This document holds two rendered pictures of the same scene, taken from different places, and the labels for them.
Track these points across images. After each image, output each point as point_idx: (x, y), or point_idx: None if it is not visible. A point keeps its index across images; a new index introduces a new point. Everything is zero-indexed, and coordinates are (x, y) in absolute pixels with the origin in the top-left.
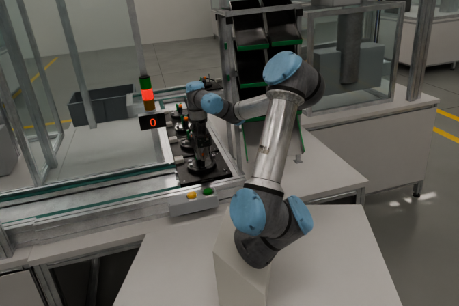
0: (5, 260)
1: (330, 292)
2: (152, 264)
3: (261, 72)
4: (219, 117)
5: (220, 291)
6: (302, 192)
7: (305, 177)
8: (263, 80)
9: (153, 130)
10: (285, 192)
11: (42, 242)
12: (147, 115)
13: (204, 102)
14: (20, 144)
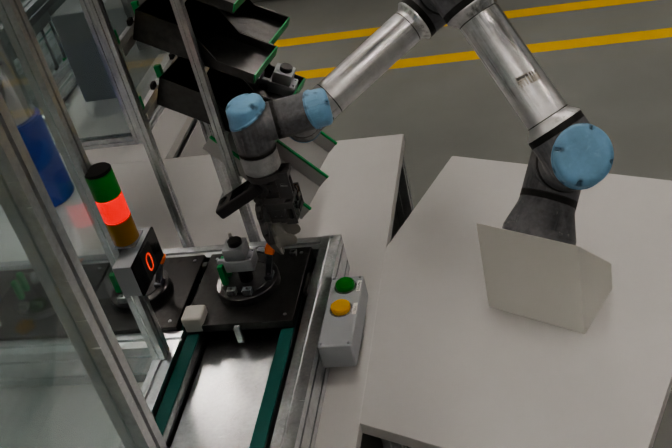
0: None
1: (603, 225)
2: (456, 413)
3: (233, 43)
4: (308, 136)
5: (584, 307)
6: (381, 202)
7: (342, 190)
8: (258, 53)
9: None
10: (367, 220)
11: None
12: (137, 251)
13: (318, 110)
14: None
